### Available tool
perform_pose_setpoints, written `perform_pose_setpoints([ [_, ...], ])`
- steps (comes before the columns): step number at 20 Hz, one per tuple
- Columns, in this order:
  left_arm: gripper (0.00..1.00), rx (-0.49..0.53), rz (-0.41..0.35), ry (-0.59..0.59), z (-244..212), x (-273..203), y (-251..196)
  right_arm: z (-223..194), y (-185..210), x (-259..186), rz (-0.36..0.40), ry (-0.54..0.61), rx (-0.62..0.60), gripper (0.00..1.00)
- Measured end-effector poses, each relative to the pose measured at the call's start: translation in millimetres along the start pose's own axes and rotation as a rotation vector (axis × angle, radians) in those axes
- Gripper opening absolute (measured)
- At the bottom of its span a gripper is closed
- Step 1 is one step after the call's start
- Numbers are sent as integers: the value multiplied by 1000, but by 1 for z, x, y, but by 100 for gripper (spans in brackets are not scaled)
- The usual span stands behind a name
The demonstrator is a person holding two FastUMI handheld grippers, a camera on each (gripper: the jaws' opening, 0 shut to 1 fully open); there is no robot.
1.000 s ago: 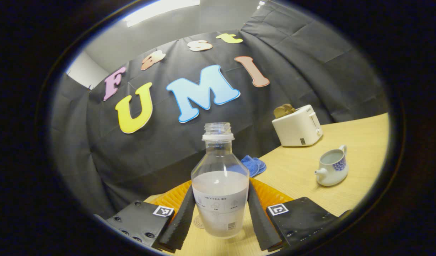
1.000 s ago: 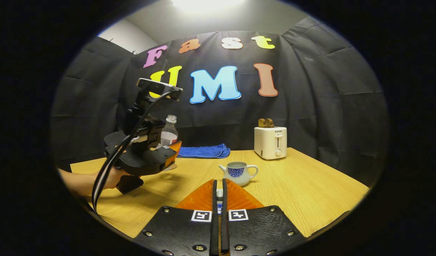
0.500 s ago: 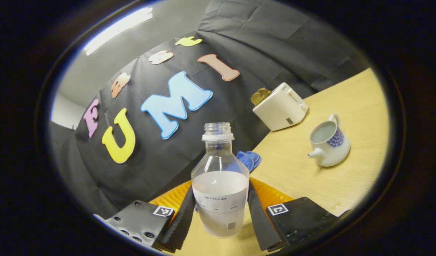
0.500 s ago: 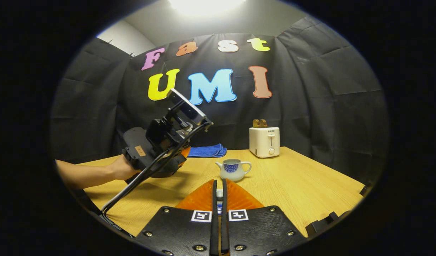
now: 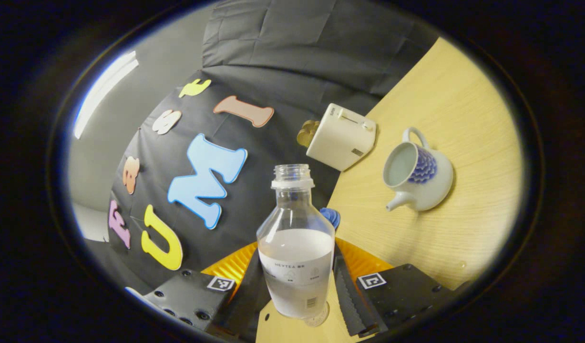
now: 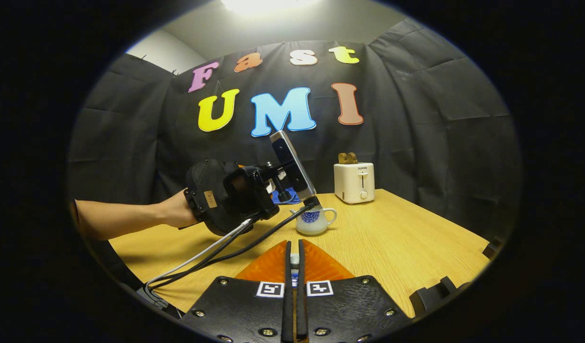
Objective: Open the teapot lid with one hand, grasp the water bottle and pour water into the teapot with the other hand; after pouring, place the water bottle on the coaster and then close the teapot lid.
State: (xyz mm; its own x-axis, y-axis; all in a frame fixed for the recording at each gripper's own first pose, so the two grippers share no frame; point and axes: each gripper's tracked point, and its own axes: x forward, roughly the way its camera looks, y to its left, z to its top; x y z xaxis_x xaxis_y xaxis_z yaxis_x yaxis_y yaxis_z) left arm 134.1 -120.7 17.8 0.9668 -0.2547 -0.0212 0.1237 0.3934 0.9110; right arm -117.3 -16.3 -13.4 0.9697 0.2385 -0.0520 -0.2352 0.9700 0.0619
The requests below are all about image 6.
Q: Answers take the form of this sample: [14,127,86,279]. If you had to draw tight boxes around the white blue-patterned teacup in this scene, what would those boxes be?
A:
[290,206,338,236]

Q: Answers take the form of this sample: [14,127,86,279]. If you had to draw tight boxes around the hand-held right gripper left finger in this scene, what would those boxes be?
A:
[180,239,293,343]

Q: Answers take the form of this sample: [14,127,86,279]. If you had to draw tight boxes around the smartphone on gripper mount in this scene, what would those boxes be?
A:
[269,131,318,201]

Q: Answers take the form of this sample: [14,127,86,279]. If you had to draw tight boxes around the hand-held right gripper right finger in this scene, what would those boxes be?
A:
[297,238,412,343]

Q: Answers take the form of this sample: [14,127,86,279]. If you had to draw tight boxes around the ceiling light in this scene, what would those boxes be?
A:
[221,0,317,15]

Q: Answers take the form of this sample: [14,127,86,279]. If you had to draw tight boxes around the white toaster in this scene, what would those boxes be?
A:
[334,162,376,205]

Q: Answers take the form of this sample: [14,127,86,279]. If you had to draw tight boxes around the white cable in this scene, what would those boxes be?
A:
[147,218,252,289]

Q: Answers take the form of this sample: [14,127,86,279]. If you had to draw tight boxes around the black chair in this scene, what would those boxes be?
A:
[409,276,469,317]
[483,236,505,260]

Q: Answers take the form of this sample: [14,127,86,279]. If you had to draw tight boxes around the blue folded towel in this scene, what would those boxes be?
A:
[268,187,303,205]

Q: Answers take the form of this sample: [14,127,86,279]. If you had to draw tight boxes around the black backdrop cloth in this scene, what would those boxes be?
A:
[68,19,522,239]

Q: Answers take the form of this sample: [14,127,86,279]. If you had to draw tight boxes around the black cable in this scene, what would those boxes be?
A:
[152,220,255,286]
[149,196,321,291]

